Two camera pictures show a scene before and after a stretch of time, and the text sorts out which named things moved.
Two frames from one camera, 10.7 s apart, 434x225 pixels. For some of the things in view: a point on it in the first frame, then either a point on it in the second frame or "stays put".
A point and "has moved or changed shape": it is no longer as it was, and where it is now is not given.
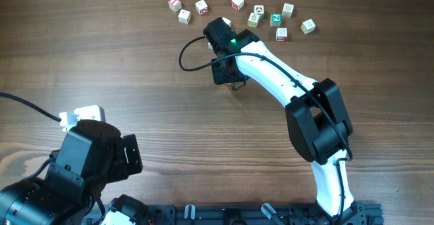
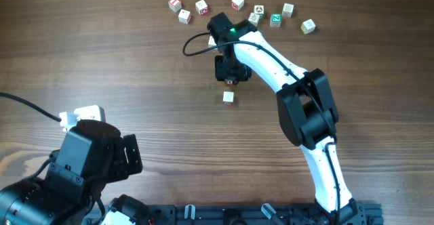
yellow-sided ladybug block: [253, 19] stays put
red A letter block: [227, 21] has moved or changed shape
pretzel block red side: [281, 34] has moved or changed shape
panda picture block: [259, 9] stays put
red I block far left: [175, 4] stays put
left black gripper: [121, 169] stays put
